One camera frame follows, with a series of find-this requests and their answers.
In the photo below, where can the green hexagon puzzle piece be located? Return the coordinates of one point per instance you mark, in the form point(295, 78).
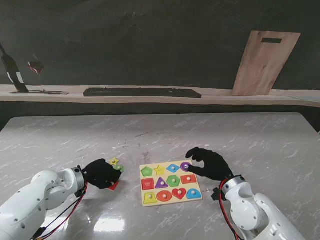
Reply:
point(173, 181)

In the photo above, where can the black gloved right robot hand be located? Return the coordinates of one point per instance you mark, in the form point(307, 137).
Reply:
point(215, 167)

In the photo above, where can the red square puzzle piece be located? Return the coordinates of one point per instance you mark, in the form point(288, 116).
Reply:
point(115, 186)

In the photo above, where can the long black tray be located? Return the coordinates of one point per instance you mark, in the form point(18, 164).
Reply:
point(142, 92)

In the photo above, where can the blue diamond puzzle piece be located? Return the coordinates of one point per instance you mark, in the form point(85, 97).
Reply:
point(173, 168)

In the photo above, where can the orange oval puzzle piece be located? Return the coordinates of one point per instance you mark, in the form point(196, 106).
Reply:
point(165, 195)

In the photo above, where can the wine glass with red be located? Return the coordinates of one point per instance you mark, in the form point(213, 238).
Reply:
point(36, 67)

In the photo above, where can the yellow trapezoid puzzle piece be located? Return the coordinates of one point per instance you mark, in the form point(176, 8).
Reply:
point(150, 198)

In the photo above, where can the red heart puzzle piece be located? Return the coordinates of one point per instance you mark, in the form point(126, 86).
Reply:
point(179, 193)

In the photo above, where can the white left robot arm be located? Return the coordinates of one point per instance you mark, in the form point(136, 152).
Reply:
point(37, 200)

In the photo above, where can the flat tray under bottle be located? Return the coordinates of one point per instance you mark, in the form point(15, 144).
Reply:
point(50, 93)

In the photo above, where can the purple circle puzzle piece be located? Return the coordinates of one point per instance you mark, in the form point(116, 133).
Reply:
point(184, 166)

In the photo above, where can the green pentagon puzzle piece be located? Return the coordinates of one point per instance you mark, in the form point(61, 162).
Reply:
point(120, 168)

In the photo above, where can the purple triangle puzzle piece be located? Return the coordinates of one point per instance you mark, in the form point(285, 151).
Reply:
point(162, 183)

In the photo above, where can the light wooden shelf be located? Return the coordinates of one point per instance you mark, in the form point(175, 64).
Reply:
point(212, 98)

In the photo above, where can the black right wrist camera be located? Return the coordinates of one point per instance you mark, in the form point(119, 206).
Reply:
point(216, 194)

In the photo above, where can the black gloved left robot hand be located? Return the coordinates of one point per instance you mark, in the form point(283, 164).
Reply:
point(102, 173)

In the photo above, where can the yellow wooden shape puzzle board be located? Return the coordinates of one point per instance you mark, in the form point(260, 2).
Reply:
point(160, 203)

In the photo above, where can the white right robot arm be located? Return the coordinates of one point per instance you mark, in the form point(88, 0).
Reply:
point(252, 212)

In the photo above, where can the yellow star puzzle piece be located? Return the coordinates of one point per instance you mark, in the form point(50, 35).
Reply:
point(114, 161)

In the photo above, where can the wooden cutting board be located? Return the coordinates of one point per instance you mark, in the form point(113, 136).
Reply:
point(265, 65)

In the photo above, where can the blue semicircle puzzle piece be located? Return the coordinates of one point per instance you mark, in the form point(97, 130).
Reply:
point(194, 193)

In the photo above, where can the orange rectangle puzzle piece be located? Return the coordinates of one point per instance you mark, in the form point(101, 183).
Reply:
point(188, 179)

